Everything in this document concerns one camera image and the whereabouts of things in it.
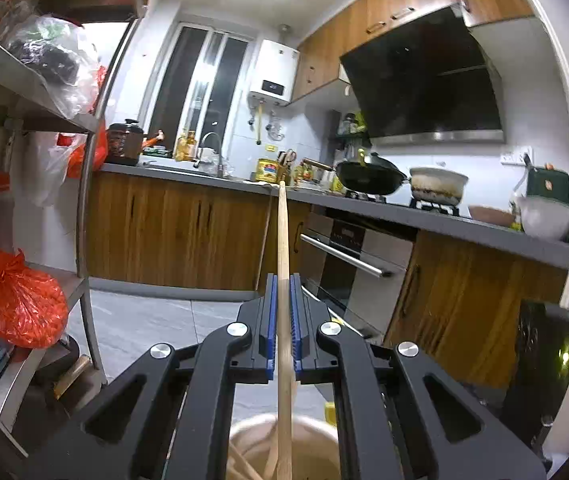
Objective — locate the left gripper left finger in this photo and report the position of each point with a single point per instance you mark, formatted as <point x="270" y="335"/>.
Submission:
<point x="167" y="416"/>

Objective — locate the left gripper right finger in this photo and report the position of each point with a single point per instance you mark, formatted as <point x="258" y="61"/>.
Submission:
<point x="399" y="415"/>

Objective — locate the yellow tulip plastic spoon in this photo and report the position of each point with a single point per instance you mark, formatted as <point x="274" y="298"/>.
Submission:
<point x="330" y="413"/>

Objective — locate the white ceramic floral utensil holder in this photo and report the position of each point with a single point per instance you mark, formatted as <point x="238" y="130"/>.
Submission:
<point x="315" y="447"/>

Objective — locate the wooden chopstick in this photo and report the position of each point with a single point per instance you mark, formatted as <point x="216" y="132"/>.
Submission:
<point x="284" y="345"/>
<point x="272" y="457"/>
<point x="243" y="463"/>

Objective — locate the kitchen faucet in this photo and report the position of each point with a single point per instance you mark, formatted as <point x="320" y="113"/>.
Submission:
<point x="206" y="155"/>

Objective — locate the wooden lower cabinets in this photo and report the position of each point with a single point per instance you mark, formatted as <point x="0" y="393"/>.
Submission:
<point x="460" y="300"/>

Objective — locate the wooden cabinets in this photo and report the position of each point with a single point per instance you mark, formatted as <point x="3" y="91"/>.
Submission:
<point x="364" y="20"/>
<point x="460" y="300"/>

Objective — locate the white bowl on counter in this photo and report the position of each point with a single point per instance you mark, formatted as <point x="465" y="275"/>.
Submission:
<point x="543" y="217"/>

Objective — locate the built-in oven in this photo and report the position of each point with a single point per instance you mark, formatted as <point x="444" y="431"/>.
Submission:
<point x="356" y="265"/>

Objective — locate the white ceramic pot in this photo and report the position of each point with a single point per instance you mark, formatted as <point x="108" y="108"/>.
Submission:
<point x="437" y="186"/>

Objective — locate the red plastic bag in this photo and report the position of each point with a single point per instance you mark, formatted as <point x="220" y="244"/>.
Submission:
<point x="33" y="307"/>

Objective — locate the black wok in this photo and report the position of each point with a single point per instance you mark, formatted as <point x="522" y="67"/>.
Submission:
<point x="370" y="174"/>

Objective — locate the yellow oil container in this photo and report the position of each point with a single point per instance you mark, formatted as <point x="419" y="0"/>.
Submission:
<point x="267" y="170"/>

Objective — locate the dark electric pressure cooker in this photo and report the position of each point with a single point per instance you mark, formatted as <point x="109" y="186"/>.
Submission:
<point x="124" y="142"/>

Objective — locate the white plastic bag hanging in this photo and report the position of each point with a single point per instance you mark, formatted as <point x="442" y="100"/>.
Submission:
<point x="45" y="160"/>

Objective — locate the black range hood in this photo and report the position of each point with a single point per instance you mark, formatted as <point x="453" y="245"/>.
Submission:
<point x="427" y="81"/>

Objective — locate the window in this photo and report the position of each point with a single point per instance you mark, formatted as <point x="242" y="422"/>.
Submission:
<point x="195" y="91"/>

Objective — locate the wooden upper cabinets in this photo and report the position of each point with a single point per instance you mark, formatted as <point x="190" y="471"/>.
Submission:
<point x="364" y="20"/>

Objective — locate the white water heater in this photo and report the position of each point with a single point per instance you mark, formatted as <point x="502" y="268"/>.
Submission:
<point x="273" y="75"/>

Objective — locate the clear bag on shelf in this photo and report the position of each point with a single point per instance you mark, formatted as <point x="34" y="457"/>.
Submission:
<point x="64" y="56"/>

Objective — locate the metal storage shelf rack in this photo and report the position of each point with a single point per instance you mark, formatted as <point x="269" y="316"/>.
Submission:
<point x="36" y="384"/>

